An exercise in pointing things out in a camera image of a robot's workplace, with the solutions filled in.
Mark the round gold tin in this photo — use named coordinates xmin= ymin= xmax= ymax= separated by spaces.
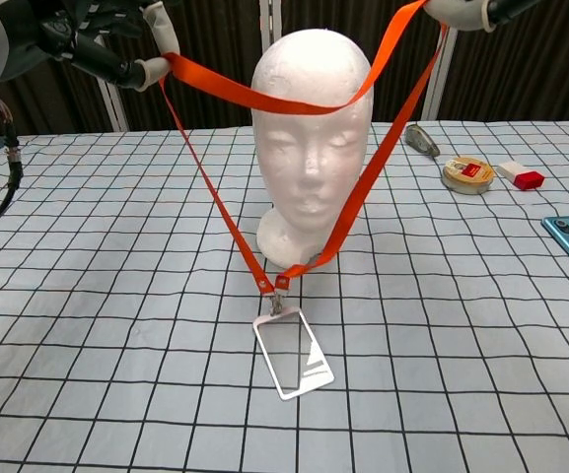
xmin=440 ymin=156 xmax=497 ymax=197

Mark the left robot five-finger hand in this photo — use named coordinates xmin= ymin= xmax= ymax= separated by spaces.
xmin=0 ymin=0 xmax=181 ymax=93

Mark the grey metal oblong tool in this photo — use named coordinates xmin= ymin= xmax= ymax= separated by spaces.
xmin=403 ymin=123 xmax=442 ymax=160

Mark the clear badge holder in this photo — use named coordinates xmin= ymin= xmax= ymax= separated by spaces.
xmin=252 ymin=293 xmax=336 ymax=401

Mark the checkered white tablecloth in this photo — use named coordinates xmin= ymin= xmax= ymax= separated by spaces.
xmin=0 ymin=120 xmax=569 ymax=473

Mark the white screen frame post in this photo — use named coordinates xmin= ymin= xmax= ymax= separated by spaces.
xmin=258 ymin=0 xmax=285 ymax=53
xmin=420 ymin=14 xmax=466 ymax=122
xmin=94 ymin=81 xmax=128 ymax=133

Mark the white and red small box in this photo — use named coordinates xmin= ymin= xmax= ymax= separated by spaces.
xmin=496 ymin=161 xmax=546 ymax=191

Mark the black screen fabric panel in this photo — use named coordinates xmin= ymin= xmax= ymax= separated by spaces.
xmin=0 ymin=73 xmax=112 ymax=142
xmin=439 ymin=0 xmax=569 ymax=123
xmin=281 ymin=0 xmax=443 ymax=124
xmin=106 ymin=0 xmax=265 ymax=132

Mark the orange lanyard strap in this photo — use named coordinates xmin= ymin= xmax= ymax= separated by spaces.
xmin=158 ymin=0 xmax=449 ymax=297

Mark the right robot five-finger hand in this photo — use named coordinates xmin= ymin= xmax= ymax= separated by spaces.
xmin=424 ymin=0 xmax=544 ymax=34

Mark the white foam mannequin head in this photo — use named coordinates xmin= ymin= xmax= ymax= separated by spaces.
xmin=251 ymin=28 xmax=375 ymax=271

